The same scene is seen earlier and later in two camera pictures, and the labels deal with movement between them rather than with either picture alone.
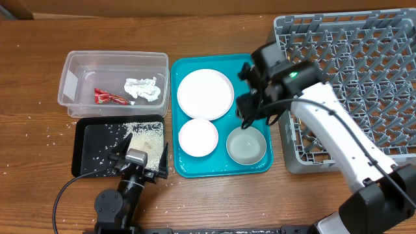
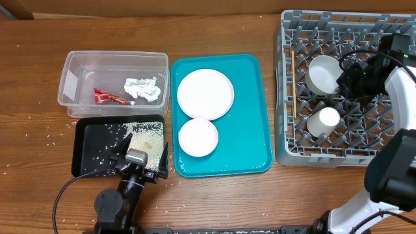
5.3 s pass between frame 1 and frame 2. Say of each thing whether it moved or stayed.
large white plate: stayed
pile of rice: stayed
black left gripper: stayed
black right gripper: moved
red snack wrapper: stayed
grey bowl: moved
